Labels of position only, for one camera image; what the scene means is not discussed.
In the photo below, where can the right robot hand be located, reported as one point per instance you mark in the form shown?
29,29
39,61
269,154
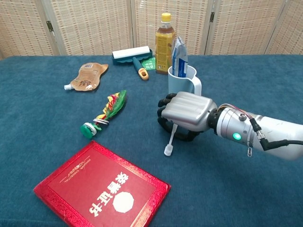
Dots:
187,108

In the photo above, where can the white toothbrush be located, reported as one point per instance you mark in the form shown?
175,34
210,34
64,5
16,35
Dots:
168,150

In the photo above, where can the blue white toothpaste tube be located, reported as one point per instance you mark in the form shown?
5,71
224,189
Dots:
181,59

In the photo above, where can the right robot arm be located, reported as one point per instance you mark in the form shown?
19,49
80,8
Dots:
279,130

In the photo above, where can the green sachet packet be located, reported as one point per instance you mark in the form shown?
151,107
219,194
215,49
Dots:
148,64

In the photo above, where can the yellow tea bottle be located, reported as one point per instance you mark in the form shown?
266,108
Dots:
164,47

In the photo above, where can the colourful feather shuttlecock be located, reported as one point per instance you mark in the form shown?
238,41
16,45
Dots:
113,106

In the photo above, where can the silver paper clip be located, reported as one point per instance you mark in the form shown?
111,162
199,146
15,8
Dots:
249,153

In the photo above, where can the teal lint roller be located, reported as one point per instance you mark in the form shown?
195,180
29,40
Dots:
131,53

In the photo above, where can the black screen hinge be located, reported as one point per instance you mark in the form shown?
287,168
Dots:
212,17

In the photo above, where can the brown spout pouch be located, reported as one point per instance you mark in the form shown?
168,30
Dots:
87,75

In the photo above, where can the red certificate book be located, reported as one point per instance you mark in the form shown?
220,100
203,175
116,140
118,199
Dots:
99,184

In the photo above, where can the woven folding screen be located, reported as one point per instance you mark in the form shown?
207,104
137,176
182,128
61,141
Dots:
94,23

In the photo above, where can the blue table cloth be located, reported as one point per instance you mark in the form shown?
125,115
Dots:
47,118

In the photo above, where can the brass screen hinge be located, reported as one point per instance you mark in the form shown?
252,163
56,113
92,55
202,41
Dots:
49,25

